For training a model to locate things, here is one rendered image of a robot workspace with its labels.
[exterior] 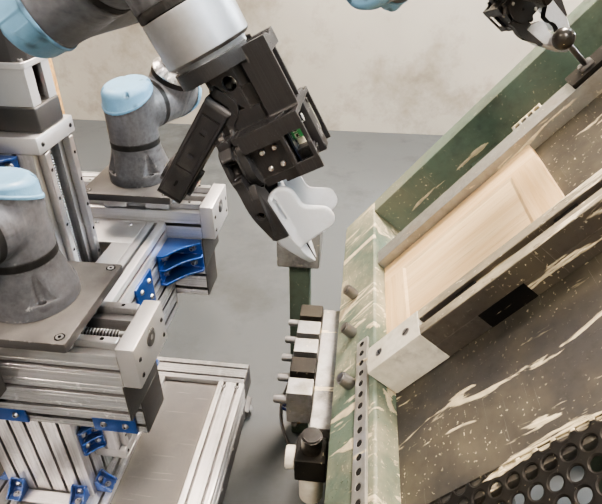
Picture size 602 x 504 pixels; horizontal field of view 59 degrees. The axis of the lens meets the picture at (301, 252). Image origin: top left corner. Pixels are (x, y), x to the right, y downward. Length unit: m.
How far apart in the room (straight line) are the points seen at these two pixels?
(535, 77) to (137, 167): 0.94
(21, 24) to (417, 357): 0.71
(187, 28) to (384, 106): 4.17
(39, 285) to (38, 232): 0.09
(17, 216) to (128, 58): 4.07
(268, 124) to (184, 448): 1.43
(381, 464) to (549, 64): 0.94
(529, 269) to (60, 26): 0.66
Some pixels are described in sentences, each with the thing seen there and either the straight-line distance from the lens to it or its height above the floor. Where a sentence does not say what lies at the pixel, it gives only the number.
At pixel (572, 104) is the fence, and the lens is 1.15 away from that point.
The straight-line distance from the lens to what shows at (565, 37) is 1.06.
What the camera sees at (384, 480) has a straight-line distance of 0.85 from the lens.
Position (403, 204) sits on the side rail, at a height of 0.94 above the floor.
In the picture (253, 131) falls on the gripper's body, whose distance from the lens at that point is 0.44.
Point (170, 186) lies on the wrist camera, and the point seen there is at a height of 1.39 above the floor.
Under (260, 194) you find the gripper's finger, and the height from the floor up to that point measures 1.40.
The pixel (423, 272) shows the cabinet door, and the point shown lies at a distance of 1.12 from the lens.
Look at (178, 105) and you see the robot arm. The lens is 1.38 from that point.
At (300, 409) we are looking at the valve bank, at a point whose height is 0.72.
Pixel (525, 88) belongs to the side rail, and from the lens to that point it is 1.38.
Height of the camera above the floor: 1.60
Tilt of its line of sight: 33 degrees down
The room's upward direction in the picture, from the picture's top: straight up
